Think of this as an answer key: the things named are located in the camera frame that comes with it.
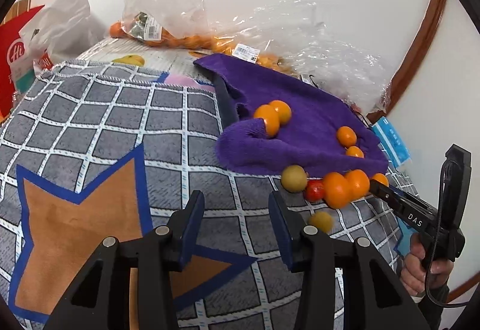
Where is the blue tissue pack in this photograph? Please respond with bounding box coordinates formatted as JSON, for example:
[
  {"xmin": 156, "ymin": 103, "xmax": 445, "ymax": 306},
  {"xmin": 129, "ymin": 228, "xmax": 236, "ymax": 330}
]
[{"xmin": 372, "ymin": 116, "xmax": 411, "ymax": 169}]

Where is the purple towel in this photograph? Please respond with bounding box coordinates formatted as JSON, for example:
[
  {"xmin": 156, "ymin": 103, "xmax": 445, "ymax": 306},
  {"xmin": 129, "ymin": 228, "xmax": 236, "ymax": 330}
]
[{"xmin": 193, "ymin": 54, "xmax": 388, "ymax": 177}]

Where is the large orange mandarin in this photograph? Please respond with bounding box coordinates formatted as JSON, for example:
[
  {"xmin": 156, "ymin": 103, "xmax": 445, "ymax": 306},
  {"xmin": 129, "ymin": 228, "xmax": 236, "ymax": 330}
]
[{"xmin": 323, "ymin": 172, "xmax": 353, "ymax": 209}]

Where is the white plastic bag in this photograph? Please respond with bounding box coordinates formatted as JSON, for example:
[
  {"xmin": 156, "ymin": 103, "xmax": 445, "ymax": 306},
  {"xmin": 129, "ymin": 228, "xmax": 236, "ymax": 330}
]
[{"xmin": 19, "ymin": 0, "xmax": 107, "ymax": 69}]

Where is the brown wooden door frame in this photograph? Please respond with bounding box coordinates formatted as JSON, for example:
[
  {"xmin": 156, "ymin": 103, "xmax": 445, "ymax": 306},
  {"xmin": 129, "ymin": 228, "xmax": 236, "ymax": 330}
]
[{"xmin": 367, "ymin": 0, "xmax": 447, "ymax": 123}]

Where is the red cherry tomato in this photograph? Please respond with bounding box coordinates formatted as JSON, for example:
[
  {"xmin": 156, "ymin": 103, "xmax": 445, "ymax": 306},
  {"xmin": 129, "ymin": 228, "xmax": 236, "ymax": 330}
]
[{"xmin": 303, "ymin": 180, "xmax": 326, "ymax": 203}]

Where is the small yellow-green fruit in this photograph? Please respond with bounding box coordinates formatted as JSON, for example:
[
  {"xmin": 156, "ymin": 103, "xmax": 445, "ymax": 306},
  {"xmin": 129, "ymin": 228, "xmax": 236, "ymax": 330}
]
[{"xmin": 307, "ymin": 211, "xmax": 335, "ymax": 234}]

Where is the small orange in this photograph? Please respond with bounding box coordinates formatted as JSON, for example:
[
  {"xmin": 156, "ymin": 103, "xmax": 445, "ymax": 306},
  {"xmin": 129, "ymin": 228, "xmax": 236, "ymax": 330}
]
[{"xmin": 345, "ymin": 145, "xmax": 365, "ymax": 158}]

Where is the red paper shopping bag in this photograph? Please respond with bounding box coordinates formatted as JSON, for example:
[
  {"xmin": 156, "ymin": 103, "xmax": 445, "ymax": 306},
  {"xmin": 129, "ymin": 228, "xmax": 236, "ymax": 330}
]
[{"xmin": 0, "ymin": 0, "xmax": 42, "ymax": 120}]

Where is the person's right hand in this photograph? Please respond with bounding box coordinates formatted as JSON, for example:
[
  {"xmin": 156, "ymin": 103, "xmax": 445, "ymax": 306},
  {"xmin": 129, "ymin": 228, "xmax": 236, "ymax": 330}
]
[{"xmin": 400, "ymin": 233, "xmax": 454, "ymax": 297}]

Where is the grey checkered blanket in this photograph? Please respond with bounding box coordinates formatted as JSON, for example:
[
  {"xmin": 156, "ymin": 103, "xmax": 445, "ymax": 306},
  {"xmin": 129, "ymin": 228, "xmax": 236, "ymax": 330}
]
[{"xmin": 1, "ymin": 60, "xmax": 402, "ymax": 329}]

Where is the small orange fruit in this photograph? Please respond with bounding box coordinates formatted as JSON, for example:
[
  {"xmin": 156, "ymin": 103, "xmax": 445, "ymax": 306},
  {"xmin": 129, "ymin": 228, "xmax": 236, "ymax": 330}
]
[{"xmin": 371, "ymin": 173, "xmax": 389, "ymax": 187}]

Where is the clear bag of oranges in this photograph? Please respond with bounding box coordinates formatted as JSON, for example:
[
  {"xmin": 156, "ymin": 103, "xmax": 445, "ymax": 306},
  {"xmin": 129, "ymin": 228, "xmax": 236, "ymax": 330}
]
[{"xmin": 109, "ymin": 0, "xmax": 236, "ymax": 56}]

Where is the small orange kumquat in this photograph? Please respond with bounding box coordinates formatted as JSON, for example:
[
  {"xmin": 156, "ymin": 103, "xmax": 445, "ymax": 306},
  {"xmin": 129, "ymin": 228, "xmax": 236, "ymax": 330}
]
[{"xmin": 268, "ymin": 100, "xmax": 292, "ymax": 126}]

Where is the large clear plastic bag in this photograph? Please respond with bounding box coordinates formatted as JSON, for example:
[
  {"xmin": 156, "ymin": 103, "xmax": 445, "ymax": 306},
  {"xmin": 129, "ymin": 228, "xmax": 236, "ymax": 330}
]
[{"xmin": 211, "ymin": 0, "xmax": 392, "ymax": 115}]

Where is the yellow-green round fruit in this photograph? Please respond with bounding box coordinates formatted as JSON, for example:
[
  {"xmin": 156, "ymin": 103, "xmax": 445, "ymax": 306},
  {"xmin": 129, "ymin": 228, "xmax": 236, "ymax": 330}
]
[{"xmin": 281, "ymin": 165, "xmax": 308, "ymax": 193}]

